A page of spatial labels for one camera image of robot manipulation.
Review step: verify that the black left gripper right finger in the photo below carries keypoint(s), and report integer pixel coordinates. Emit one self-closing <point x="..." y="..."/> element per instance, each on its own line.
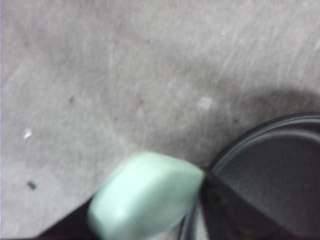
<point x="228" y="216"/>

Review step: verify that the black frying pan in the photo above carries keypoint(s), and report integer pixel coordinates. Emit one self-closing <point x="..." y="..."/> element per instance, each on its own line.
<point x="275" y="167"/>

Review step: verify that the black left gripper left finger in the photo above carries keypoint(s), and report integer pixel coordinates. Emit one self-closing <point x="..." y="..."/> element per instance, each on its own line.
<point x="73" y="226"/>

